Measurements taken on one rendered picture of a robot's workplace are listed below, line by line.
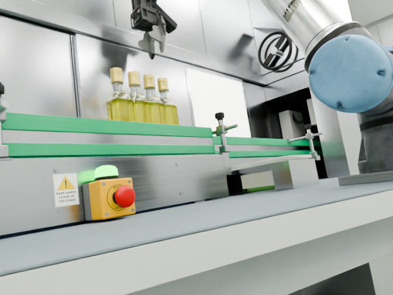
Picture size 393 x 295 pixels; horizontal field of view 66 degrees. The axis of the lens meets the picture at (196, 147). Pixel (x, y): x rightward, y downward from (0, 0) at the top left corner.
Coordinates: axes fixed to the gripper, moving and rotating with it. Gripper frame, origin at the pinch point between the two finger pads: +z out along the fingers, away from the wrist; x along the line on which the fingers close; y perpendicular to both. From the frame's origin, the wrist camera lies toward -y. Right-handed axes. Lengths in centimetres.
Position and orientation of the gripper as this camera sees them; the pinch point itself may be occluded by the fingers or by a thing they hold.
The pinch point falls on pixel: (158, 52)
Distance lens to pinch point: 108.1
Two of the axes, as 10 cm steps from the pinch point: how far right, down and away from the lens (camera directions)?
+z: 1.4, 9.8, -1.4
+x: 6.5, -2.0, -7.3
